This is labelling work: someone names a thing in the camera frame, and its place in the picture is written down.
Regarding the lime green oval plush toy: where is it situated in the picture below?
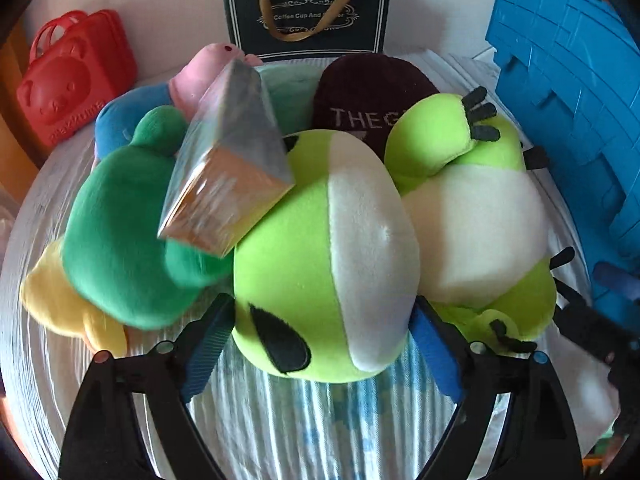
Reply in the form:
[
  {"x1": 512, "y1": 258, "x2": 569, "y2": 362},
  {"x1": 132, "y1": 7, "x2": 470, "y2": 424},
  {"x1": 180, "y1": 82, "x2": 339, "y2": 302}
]
[{"x1": 232, "y1": 129, "x2": 422, "y2": 378}]

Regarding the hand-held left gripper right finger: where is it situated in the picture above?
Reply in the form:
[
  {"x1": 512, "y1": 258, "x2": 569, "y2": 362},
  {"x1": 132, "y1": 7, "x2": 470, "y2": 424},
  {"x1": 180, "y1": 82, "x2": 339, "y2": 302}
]
[{"x1": 409, "y1": 295, "x2": 583, "y2": 480}]

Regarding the yellow plush toy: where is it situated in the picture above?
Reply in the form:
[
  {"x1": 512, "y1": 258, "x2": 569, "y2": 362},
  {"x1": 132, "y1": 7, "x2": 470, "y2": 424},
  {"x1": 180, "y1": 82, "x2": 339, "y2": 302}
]
[{"x1": 20, "y1": 240, "x2": 128, "y2": 356}]

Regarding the red bear plastic case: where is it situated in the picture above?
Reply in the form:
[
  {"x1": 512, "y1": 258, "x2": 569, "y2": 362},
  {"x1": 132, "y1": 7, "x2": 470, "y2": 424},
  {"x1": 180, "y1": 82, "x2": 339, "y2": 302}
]
[{"x1": 15, "y1": 9, "x2": 138, "y2": 150}]

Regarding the dark green plush toy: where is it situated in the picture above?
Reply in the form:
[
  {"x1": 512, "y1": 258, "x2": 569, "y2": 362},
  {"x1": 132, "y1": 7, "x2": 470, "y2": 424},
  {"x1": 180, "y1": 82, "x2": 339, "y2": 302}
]
[{"x1": 60, "y1": 106, "x2": 236, "y2": 332}]

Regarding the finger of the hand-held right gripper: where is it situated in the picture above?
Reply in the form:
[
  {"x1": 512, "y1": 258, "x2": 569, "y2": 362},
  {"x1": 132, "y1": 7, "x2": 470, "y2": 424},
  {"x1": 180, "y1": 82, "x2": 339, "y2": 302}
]
[
  {"x1": 594, "y1": 261, "x2": 640, "y2": 311},
  {"x1": 552, "y1": 280, "x2": 633, "y2": 368}
]

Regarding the pale teal plush toy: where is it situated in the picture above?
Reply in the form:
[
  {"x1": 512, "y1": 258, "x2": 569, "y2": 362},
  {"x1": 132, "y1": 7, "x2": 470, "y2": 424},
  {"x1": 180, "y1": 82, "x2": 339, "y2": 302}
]
[{"x1": 257, "y1": 62, "x2": 326, "y2": 136}]

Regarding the maroon knit beanie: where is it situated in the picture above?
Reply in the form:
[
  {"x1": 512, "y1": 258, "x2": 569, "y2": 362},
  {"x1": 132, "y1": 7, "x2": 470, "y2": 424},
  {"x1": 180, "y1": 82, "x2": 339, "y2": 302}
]
[{"x1": 312, "y1": 54, "x2": 441, "y2": 163}]

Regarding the orange wooden frame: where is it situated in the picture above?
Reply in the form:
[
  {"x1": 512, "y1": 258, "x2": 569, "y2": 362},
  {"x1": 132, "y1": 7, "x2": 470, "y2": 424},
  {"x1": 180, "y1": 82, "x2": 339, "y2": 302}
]
[{"x1": 0, "y1": 25, "x2": 46, "y2": 171}]

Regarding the silver wrapped box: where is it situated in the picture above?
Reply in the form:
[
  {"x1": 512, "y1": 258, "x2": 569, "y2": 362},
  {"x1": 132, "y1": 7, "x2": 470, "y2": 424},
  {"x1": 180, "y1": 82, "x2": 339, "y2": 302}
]
[{"x1": 156, "y1": 59, "x2": 296, "y2": 257}]

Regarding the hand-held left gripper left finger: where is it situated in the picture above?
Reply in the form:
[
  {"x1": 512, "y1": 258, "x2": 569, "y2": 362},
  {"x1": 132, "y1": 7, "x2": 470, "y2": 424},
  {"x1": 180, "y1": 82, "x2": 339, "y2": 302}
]
[{"x1": 60, "y1": 292, "x2": 236, "y2": 480}]

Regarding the pink pig plush toy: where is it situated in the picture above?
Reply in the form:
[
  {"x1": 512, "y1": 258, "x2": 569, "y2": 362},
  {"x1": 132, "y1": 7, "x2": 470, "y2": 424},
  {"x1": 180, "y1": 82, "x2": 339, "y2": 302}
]
[{"x1": 94, "y1": 44, "x2": 263, "y2": 161}]

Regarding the dark gift box gold handle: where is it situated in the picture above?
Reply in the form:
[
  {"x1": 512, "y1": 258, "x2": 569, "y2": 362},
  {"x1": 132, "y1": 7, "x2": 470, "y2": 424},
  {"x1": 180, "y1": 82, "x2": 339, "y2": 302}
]
[{"x1": 221, "y1": 0, "x2": 393, "y2": 61}]

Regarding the lime green frog plush toy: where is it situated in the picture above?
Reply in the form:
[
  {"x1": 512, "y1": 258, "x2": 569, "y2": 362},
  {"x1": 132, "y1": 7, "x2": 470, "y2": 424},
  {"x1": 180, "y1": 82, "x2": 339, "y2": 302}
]
[{"x1": 384, "y1": 86, "x2": 576, "y2": 356}]

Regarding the blue plastic crate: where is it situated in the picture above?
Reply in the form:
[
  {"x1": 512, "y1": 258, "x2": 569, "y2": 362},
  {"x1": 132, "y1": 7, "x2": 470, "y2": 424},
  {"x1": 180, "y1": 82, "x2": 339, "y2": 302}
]
[{"x1": 485, "y1": 0, "x2": 640, "y2": 333}]

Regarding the white striped table cloth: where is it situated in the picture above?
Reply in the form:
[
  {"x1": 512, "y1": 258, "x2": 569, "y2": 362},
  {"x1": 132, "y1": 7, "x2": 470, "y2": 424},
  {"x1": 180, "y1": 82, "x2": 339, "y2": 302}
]
[{"x1": 0, "y1": 50, "x2": 621, "y2": 480}]

